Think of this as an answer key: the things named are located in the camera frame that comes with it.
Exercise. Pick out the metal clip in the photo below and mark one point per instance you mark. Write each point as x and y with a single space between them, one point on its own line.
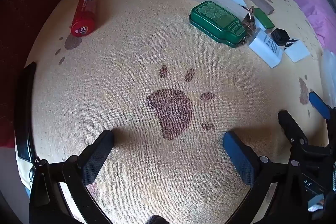
249 19

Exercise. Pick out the white card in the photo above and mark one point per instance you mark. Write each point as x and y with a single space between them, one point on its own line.
296 52

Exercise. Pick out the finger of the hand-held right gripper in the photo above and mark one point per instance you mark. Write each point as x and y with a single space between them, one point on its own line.
319 106
291 127

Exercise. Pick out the beige paw print rug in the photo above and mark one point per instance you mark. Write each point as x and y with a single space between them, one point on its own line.
147 56

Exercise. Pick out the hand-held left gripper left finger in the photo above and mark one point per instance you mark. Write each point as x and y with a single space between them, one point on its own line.
97 155

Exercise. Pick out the small black object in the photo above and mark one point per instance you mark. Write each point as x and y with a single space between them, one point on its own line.
279 35

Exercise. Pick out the red can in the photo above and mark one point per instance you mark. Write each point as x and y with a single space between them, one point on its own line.
85 14

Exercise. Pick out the pink blanket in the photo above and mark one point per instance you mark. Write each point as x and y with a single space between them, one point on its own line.
312 8

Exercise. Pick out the dark red cloth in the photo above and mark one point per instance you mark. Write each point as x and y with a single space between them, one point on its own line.
23 16

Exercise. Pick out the white labelled box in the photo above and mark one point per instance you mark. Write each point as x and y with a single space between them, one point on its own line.
265 50

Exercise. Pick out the green bottle-shaped tin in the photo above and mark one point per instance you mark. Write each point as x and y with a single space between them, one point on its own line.
218 19

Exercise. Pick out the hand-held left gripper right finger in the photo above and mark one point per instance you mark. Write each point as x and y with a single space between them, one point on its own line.
237 155

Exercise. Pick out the white translucent plastic object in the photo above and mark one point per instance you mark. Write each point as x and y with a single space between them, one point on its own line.
329 74

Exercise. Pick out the brown rectangular block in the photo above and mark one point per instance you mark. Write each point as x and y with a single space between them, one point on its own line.
258 1

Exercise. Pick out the green rectangular block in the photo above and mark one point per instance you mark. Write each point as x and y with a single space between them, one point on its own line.
263 18

